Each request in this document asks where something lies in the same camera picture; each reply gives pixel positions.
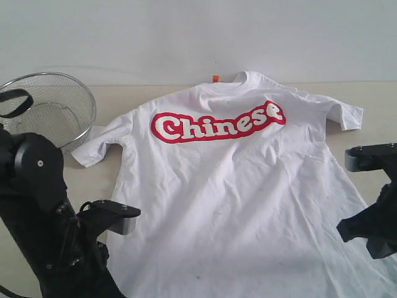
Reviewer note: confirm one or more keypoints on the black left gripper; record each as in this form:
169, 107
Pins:
75, 263

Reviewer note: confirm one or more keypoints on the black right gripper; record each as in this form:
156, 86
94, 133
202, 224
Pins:
376, 224

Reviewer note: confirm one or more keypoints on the white t-shirt with red logo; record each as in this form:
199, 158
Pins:
240, 196

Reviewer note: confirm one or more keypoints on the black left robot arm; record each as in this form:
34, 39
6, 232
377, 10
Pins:
33, 193

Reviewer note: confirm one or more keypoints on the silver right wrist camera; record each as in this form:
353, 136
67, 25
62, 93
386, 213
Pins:
372, 158

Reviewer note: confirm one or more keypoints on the metal wire mesh basket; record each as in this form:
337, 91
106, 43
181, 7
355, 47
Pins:
63, 109

